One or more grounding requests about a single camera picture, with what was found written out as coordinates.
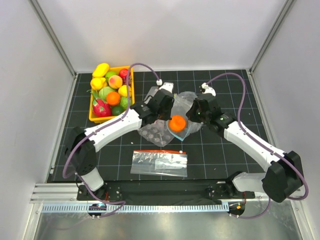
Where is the blue zipper clear bag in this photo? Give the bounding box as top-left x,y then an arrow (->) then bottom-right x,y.
166,91 -> 203,141

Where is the small orange tangerine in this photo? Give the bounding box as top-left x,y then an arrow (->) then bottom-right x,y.
168,115 -> 187,132

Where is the bumpy green lime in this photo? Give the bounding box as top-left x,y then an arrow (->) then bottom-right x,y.
119,96 -> 132,110

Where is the dark green avocado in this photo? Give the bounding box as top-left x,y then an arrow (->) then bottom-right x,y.
111,105 -> 125,116

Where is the large orange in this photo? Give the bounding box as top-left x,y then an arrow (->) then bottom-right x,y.
106,92 -> 121,106

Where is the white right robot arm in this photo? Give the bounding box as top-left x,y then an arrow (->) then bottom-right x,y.
186,95 -> 303,203

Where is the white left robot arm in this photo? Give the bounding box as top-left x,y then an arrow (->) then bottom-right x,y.
62,87 -> 174,200

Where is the pink zipper dotted bag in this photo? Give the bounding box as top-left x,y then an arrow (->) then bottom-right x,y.
131,86 -> 173,147

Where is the red zipper clear bag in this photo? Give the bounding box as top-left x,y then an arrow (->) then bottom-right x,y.
130,150 -> 188,178

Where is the yellow lemon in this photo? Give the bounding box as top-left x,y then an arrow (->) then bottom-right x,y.
118,85 -> 132,98

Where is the yellow plastic fruit tray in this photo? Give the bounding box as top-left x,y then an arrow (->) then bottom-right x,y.
88,63 -> 135,124

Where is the red pomegranate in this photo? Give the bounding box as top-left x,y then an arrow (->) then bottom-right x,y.
118,68 -> 128,79

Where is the peach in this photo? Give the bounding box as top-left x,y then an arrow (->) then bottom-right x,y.
108,75 -> 123,89

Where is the green cabbage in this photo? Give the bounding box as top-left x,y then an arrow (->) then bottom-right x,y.
98,86 -> 115,101

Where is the pink dragon fruit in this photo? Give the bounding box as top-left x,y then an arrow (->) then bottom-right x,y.
88,90 -> 112,118

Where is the green apple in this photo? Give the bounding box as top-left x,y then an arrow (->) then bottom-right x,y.
104,71 -> 117,80

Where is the yellow starfruit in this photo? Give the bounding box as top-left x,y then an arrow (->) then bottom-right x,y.
90,77 -> 108,91

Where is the yellow mango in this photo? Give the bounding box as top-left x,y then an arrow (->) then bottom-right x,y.
92,62 -> 110,78

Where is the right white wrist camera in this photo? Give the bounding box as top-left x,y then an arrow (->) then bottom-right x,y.
200,82 -> 216,97

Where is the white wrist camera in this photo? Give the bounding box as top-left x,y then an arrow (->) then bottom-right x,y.
156,79 -> 174,94
200,82 -> 216,97

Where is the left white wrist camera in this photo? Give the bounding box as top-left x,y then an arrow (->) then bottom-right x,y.
156,79 -> 174,94

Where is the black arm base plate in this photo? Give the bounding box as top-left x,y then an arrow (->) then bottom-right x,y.
76,178 -> 256,205

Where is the perforated metal rail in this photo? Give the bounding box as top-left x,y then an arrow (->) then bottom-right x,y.
41,202 -> 229,214

